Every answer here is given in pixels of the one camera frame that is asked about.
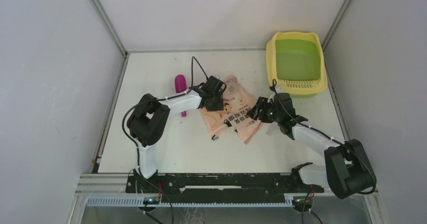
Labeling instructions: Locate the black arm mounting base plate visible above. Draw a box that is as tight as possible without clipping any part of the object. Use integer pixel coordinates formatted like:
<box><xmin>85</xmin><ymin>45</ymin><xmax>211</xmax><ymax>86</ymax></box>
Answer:
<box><xmin>125</xmin><ymin>173</ymin><xmax>325</xmax><ymax>204</ymax></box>

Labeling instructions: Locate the yellow green litter box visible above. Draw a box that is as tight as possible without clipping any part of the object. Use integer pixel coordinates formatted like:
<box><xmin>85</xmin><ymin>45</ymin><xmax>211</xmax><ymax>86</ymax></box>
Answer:
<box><xmin>266</xmin><ymin>31</ymin><xmax>328</xmax><ymax>97</ymax></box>

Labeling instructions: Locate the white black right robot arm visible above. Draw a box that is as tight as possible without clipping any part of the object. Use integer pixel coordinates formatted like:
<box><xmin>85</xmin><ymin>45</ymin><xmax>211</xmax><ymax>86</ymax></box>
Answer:
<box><xmin>248</xmin><ymin>93</ymin><xmax>377</xmax><ymax>199</ymax></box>

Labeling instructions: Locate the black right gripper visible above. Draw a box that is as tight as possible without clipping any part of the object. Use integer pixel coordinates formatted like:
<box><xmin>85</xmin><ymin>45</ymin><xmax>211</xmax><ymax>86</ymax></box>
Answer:
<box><xmin>246</xmin><ymin>96</ymin><xmax>282</xmax><ymax>123</ymax></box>

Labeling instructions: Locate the pink cat litter bag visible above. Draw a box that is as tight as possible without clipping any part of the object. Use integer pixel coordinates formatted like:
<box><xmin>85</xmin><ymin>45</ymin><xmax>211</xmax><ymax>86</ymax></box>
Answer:
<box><xmin>201</xmin><ymin>77</ymin><xmax>262</xmax><ymax>144</ymax></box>

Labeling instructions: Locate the aluminium front frame rail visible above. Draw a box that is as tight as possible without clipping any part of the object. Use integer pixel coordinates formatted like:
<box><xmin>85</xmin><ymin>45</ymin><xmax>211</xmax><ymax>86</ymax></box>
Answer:
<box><xmin>75</xmin><ymin>172</ymin><xmax>379</xmax><ymax>207</ymax></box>

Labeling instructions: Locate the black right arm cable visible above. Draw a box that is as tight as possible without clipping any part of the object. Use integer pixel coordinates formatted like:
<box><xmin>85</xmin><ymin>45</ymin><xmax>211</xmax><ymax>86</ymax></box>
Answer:
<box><xmin>269</xmin><ymin>79</ymin><xmax>378</xmax><ymax>195</ymax></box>

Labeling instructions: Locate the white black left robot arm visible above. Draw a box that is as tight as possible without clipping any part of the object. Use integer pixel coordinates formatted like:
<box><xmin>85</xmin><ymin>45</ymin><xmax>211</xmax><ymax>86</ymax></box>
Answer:
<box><xmin>121</xmin><ymin>76</ymin><xmax>227</xmax><ymax>192</ymax></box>

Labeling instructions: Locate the magenta plastic scoop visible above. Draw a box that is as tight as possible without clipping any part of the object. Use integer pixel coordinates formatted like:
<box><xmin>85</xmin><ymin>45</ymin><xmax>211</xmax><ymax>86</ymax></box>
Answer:
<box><xmin>175</xmin><ymin>74</ymin><xmax>188</xmax><ymax>118</ymax></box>

